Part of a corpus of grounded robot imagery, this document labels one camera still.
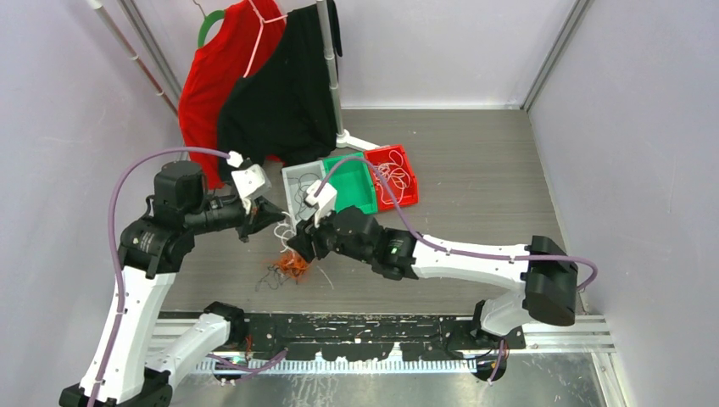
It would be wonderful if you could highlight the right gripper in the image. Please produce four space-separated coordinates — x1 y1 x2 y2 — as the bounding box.
287 201 374 265

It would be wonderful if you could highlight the orange cable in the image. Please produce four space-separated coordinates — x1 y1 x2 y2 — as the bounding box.
269 251 311 282

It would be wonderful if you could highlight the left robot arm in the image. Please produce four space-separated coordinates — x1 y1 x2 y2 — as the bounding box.
59 161 283 406

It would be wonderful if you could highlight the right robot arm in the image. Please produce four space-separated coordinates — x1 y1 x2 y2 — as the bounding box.
287 207 577 348

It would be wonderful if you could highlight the grey plastic bin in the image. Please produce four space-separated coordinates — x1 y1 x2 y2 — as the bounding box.
281 161 326 226

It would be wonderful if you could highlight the green plastic bin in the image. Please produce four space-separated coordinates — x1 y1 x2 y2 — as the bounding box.
329 160 378 215

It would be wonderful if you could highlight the black t-shirt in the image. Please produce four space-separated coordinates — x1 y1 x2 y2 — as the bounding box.
217 4 337 165

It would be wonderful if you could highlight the white clothes rack stand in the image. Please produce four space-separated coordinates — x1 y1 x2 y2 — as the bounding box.
178 0 383 198

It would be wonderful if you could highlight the red plastic bin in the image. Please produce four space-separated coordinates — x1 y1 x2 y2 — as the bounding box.
364 144 420 211

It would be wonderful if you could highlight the red t-shirt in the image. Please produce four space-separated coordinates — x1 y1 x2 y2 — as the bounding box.
177 0 287 191

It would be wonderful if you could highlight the pink hanger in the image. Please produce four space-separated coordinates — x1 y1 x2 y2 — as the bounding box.
242 0 287 78

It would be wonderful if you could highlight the green hanger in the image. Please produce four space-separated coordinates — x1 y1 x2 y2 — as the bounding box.
191 0 226 48

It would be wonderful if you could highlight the red white rod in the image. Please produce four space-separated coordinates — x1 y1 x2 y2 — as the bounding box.
83 1 179 117

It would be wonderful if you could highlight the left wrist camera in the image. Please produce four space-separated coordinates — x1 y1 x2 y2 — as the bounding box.
231 164 271 200

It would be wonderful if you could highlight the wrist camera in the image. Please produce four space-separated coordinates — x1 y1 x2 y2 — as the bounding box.
304 180 337 227
231 164 271 200

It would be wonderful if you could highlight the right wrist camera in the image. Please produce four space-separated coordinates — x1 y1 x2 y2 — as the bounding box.
304 180 337 227

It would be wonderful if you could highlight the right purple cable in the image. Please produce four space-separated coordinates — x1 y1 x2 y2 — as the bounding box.
312 157 599 385

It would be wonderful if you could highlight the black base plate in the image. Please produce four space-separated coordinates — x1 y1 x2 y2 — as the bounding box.
220 313 499 362

